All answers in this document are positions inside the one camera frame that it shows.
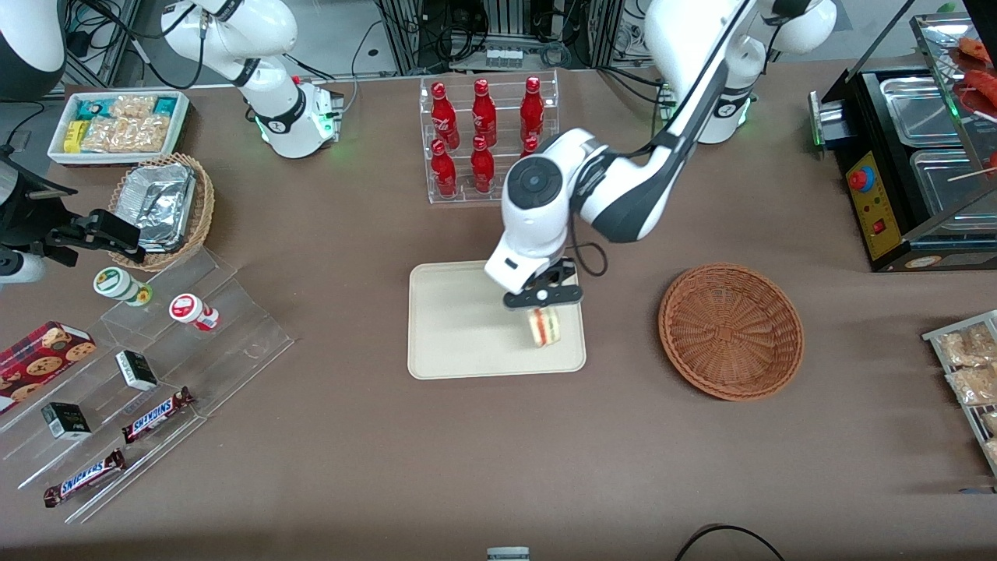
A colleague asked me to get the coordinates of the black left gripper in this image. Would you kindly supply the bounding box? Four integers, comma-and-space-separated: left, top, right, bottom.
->
537, 261, 579, 291

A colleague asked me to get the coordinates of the metal equipment rack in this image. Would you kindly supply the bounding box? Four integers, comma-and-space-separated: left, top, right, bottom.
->
374, 0, 624, 72

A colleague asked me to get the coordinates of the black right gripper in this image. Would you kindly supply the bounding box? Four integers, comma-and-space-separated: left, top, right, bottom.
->
0, 199, 147, 266

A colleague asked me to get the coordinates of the white snack bin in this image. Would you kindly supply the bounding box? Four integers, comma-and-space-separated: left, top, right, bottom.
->
48, 91, 190, 167

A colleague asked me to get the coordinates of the triangle sandwich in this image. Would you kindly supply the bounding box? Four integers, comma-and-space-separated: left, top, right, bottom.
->
528, 306, 563, 348

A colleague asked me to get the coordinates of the light wicker basket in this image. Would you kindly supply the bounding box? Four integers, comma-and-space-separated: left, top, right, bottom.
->
109, 153, 216, 272

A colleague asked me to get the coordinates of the Snickers chocolate bar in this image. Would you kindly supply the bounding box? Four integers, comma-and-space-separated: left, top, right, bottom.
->
43, 449, 127, 509
121, 386, 196, 445

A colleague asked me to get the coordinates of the steel food pan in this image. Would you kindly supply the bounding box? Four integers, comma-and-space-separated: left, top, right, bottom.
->
880, 76, 964, 147
910, 148, 997, 221

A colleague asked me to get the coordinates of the brown wicker basket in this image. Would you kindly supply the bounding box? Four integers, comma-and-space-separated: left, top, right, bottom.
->
658, 263, 805, 402

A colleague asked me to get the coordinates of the grey metal snack rack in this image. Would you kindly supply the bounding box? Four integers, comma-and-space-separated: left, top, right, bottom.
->
923, 310, 997, 478

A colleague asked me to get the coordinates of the cream rectangular tray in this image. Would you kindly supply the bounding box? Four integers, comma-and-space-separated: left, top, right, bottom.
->
407, 259, 587, 380

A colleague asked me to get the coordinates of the clear fried snack packet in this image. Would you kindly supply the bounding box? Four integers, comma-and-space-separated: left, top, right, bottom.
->
946, 365, 997, 406
939, 326, 997, 367

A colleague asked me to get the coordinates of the black food warmer machine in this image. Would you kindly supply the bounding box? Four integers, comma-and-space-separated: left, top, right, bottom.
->
810, 12, 997, 273

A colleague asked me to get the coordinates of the clear acrylic bottle rack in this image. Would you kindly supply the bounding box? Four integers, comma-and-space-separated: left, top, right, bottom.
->
419, 70, 560, 205

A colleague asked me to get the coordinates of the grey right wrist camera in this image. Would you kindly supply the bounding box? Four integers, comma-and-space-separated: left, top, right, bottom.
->
0, 248, 45, 286

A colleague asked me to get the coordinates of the small black carton box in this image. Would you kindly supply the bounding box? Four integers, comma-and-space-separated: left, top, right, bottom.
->
115, 350, 159, 392
41, 402, 93, 441

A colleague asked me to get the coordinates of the clear acrylic tiered shelf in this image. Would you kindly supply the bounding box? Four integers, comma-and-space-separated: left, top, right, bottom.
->
0, 248, 295, 524

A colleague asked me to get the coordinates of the black cable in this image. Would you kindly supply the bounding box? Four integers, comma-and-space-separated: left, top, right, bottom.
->
674, 524, 787, 561

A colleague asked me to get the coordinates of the red tartan cookie box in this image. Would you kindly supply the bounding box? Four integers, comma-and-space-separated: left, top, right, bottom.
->
0, 321, 97, 415

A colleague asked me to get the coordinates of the red-lid white cup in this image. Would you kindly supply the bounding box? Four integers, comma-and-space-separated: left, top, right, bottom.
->
169, 293, 220, 333

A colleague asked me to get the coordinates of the silver foil container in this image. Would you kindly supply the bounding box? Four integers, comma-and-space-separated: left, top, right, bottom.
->
121, 164, 196, 254

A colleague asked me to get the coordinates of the green-lid sunflower cup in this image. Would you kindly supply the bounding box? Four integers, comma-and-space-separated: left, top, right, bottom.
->
93, 266, 153, 307

